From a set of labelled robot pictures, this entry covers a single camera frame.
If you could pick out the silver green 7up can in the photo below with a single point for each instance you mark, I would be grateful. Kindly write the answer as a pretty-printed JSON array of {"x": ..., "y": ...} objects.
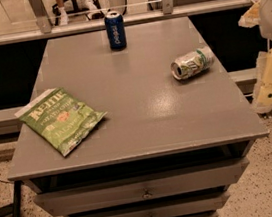
[{"x": 191, "y": 64}]

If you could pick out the blue pepsi can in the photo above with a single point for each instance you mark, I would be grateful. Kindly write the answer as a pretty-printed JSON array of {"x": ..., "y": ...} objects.
[{"x": 115, "y": 31}]

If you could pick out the black office chair base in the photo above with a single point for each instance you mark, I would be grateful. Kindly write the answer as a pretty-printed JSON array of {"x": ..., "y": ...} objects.
[{"x": 77, "y": 7}]

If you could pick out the top grey drawer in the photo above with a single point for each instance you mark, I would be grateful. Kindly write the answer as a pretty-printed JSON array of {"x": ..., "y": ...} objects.
[{"x": 139, "y": 189}]

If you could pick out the person's legs white shoes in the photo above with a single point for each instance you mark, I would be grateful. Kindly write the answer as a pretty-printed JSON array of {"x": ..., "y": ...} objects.
[{"x": 89, "y": 4}]

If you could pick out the green kettle chips bag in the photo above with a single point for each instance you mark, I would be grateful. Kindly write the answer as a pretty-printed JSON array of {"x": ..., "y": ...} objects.
[{"x": 60, "y": 119}]

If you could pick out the middle grey drawer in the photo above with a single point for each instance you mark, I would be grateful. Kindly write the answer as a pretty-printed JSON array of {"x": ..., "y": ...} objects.
[{"x": 170, "y": 208}]

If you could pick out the metal window frame rail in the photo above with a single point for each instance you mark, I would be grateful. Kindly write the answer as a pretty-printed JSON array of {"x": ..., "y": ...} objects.
[{"x": 40, "y": 25}]

